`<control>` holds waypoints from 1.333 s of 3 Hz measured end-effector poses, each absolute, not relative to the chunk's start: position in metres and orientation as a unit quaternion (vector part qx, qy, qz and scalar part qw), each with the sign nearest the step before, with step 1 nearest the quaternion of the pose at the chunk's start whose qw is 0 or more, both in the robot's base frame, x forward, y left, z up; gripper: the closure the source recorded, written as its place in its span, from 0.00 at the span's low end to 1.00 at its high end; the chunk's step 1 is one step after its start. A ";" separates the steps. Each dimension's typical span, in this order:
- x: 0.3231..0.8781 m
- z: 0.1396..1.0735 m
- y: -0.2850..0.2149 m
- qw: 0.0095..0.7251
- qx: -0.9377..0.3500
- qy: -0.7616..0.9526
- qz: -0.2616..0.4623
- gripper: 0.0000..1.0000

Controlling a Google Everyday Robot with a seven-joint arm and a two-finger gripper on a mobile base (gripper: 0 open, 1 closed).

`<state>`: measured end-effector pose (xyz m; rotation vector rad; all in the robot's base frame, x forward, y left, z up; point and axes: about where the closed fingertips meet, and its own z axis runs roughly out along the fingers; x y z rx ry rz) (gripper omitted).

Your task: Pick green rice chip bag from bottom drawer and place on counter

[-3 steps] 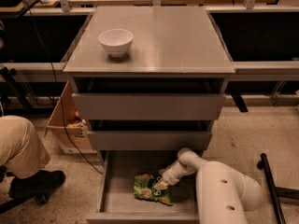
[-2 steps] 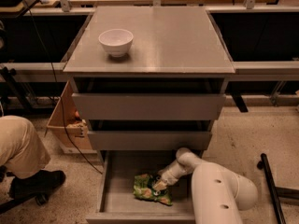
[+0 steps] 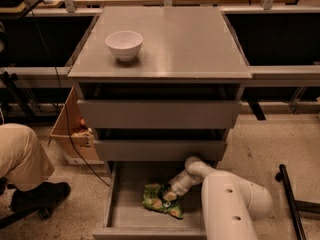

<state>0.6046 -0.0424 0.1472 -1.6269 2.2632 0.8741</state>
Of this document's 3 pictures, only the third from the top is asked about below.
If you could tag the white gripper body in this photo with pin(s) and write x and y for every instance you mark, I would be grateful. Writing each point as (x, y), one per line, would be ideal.
(177, 187)

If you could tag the green rice chip bag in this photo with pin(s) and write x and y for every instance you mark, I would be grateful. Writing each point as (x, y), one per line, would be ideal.
(153, 200)

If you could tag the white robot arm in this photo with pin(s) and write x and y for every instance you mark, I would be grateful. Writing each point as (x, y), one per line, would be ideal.
(229, 203)

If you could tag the grey open bottom drawer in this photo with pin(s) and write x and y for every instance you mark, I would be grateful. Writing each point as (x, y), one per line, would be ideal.
(125, 216)

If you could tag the grey middle drawer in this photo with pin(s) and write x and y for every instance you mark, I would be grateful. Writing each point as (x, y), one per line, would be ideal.
(158, 150)

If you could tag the grey drawer cabinet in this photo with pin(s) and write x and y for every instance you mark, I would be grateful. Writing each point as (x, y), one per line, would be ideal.
(188, 54)

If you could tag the grey top drawer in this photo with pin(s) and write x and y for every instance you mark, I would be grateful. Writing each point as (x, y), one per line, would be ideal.
(153, 114)

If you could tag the black metal stand leg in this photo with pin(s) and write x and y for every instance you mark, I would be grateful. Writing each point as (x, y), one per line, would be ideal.
(295, 205)

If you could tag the cardboard box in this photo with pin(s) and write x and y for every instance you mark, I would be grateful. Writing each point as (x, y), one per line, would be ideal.
(72, 135)

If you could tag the black shoe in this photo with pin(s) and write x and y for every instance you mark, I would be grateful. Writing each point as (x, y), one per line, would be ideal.
(46, 194)

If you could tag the black chair base caster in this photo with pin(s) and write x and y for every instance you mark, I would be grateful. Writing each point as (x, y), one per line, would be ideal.
(43, 213)

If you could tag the white ceramic bowl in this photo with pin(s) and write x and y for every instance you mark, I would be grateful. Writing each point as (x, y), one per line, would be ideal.
(124, 45)

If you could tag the khaki trouser leg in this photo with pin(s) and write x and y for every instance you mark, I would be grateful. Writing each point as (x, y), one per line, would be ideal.
(23, 161)

